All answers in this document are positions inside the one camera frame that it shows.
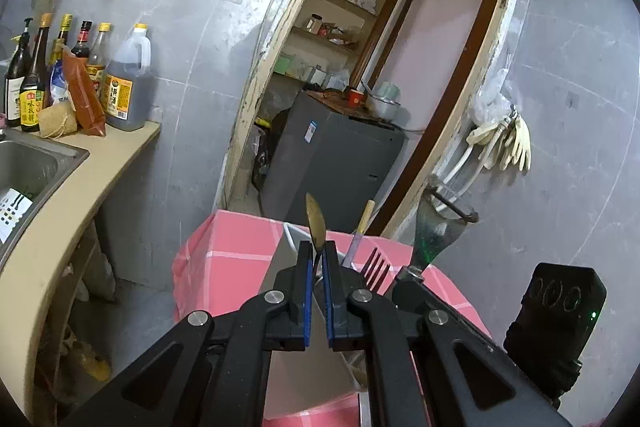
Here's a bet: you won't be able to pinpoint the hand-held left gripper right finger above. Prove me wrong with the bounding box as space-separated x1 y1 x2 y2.
321 240 572 427

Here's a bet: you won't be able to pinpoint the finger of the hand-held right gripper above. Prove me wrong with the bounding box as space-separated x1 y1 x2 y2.
391 267 506 354

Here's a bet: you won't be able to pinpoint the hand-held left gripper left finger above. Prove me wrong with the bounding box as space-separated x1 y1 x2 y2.
60 239 316 427

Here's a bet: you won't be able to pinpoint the white plastic utensil holder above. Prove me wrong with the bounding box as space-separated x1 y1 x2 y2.
265 224 371 418

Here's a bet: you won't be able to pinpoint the metal spatula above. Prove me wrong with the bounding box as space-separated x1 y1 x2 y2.
407 174 473 280

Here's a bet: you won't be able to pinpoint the golden spoon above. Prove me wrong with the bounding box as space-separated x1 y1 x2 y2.
305 193 327 278

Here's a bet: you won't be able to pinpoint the metal fork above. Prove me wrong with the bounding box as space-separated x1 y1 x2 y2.
362 248 392 293

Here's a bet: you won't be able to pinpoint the pink checked tablecloth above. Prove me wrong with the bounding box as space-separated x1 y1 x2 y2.
171 209 493 427

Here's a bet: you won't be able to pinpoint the dark grey cabinet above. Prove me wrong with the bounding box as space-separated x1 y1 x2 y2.
260 89 408 235

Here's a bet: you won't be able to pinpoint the pale rubber gloves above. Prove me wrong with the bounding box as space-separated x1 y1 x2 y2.
467 112 532 172

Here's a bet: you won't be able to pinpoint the wooden cutting board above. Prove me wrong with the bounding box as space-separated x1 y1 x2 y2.
305 89 396 125

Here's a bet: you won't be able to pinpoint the clear plastic bag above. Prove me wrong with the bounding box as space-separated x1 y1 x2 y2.
475 69 516 118

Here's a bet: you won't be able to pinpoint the beige kitchen counter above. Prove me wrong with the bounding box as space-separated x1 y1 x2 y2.
0 119 163 427

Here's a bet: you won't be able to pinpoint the wooden shelf unit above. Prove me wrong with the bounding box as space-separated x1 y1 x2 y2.
272 0 406 92

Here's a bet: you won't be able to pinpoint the large cooking wine jug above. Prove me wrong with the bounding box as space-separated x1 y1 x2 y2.
102 23 152 131

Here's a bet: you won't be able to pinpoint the red sauce packet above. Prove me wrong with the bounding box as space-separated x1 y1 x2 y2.
61 49 107 136

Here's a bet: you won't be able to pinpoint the white printed card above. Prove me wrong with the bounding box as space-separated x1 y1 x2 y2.
0 188 35 243

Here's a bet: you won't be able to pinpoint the steel sink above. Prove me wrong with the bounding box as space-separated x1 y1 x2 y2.
0 129 91 258

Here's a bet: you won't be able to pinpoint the beige loofah sponge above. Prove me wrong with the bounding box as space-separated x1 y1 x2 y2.
39 102 78 138

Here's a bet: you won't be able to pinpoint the yellow-capped sauce bottle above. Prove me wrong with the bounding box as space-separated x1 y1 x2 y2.
87 23 112 82
47 14 73 72

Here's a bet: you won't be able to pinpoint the blue and white bag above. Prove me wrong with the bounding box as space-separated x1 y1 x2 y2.
47 59 76 108

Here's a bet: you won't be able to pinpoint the tall brown sauce bottle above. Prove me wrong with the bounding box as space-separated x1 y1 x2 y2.
20 13 53 132

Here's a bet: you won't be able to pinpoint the red-capped sauce bottle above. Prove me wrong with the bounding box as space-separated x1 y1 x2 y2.
70 21 93 60

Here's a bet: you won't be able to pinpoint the dark pump bottle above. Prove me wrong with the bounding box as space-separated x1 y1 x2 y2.
4 18 33 128

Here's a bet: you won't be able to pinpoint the wooden-handled knife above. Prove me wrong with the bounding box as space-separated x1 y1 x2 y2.
341 199 376 268

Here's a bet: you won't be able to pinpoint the white wall pipes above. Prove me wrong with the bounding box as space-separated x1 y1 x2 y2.
440 142 481 212

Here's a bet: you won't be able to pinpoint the white door frame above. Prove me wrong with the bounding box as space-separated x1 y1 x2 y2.
220 0 523 253

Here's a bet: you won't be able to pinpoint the white cable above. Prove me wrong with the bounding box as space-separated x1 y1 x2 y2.
252 0 286 72

